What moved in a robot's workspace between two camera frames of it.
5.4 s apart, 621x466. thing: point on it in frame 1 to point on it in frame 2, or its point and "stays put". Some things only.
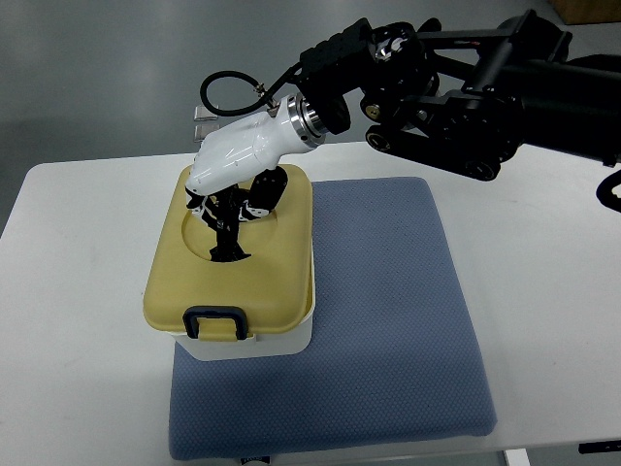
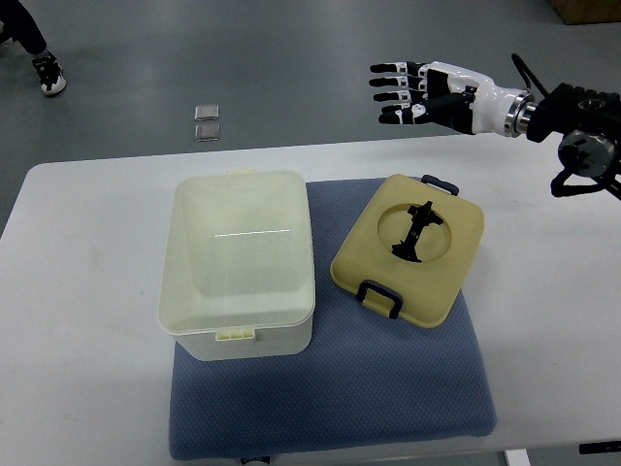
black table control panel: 598,447 stays put
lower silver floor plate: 202,130 stays put
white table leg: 517,457 stays put
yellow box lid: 269,293 to 409,252
